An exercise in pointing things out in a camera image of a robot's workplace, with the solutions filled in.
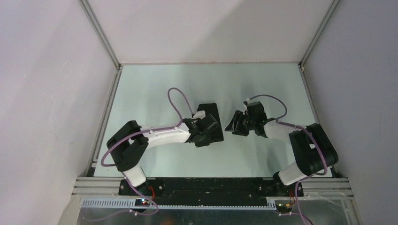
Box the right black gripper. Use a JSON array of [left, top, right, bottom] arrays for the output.
[[224, 110, 255, 136]]

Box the black zippered tool case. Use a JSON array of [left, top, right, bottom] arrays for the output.
[[197, 103, 224, 144]]

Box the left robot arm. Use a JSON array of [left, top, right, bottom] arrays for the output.
[[101, 114, 224, 195]]

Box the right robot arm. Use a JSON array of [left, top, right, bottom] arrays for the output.
[[225, 102, 338, 196]]

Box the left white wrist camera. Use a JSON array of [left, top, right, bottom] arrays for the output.
[[192, 110, 206, 120]]

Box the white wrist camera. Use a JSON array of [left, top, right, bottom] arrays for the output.
[[192, 110, 206, 120], [243, 98, 251, 111]]

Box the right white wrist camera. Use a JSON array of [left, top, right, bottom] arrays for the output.
[[243, 98, 251, 111]]

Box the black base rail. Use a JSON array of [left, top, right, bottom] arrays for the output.
[[136, 177, 304, 207]]

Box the right aluminium frame post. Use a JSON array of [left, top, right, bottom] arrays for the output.
[[299, 0, 341, 70]]

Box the aluminium frame post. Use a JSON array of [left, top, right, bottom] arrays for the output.
[[299, 0, 341, 70], [78, 0, 121, 70]]

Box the left aluminium frame post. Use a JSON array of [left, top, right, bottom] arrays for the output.
[[78, 0, 121, 70]]

